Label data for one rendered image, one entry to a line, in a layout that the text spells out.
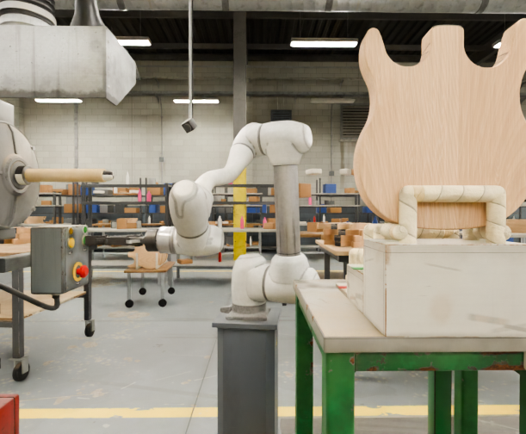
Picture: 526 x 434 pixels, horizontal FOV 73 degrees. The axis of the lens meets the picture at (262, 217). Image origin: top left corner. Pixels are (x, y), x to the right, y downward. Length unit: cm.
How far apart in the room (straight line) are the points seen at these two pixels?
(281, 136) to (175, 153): 1096
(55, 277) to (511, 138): 120
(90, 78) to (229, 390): 130
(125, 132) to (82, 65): 1209
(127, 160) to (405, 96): 1216
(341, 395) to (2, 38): 95
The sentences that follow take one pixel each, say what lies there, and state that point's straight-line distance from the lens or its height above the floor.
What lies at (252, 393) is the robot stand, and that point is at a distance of 167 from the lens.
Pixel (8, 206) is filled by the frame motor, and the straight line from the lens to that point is 103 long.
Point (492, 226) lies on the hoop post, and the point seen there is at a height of 113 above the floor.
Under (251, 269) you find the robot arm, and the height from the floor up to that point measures 92.
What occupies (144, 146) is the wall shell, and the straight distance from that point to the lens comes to 1263.
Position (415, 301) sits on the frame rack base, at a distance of 73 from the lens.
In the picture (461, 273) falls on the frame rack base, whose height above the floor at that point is 105.
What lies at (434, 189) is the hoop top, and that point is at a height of 120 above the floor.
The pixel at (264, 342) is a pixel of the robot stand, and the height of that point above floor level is 62.
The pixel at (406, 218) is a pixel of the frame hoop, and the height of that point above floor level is 115.
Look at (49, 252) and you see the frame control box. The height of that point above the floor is 104.
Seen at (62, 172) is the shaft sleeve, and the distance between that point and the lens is 97.
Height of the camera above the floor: 116
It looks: 1 degrees down
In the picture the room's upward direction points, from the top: straight up
